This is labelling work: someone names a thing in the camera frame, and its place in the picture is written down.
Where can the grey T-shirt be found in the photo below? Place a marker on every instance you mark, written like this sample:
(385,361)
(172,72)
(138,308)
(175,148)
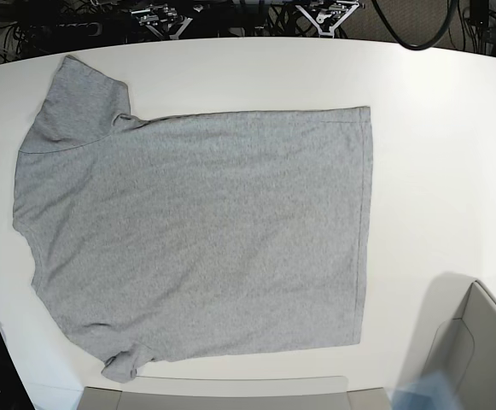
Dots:
(193,236)

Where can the grey chair at bottom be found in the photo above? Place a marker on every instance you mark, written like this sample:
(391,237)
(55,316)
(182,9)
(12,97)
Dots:
(191,393)

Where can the white box at right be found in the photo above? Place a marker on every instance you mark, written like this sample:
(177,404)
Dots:
(464,349)

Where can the blue blurred object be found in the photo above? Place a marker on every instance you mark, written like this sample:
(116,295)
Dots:
(430,392)

